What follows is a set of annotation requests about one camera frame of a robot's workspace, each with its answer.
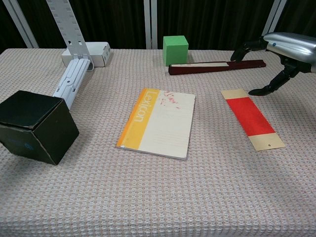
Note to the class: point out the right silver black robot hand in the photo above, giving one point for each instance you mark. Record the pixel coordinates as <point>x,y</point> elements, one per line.
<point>291,49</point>

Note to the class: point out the black pleated curtain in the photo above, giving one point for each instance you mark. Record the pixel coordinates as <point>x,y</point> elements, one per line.
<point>111,19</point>

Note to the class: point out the dark red folded fan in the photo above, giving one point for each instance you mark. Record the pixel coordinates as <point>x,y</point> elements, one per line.
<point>212,67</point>

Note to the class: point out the white folding stand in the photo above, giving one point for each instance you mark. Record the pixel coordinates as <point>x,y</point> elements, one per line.
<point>71,74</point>

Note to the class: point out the white upright partition post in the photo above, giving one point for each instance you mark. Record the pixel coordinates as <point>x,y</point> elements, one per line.
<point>150,22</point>

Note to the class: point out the white slanted partition post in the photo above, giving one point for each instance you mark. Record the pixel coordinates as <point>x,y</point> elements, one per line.
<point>277,14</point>
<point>21,24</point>

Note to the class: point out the black cardboard box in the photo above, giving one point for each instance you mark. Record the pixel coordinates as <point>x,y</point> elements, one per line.
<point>37,123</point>

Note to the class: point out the yellow cream lined notebook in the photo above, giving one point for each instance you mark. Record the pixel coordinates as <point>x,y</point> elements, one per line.
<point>165,126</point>

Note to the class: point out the red and tan bookmark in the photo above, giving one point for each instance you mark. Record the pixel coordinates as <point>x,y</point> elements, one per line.
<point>249,116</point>

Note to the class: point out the green cube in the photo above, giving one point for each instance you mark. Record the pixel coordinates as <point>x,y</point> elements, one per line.
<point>175,50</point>

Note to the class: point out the small white box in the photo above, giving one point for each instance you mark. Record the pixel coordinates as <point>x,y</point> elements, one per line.
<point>98,53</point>

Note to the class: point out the beige waffle tablecloth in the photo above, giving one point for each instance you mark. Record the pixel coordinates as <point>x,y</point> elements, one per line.
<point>158,197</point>

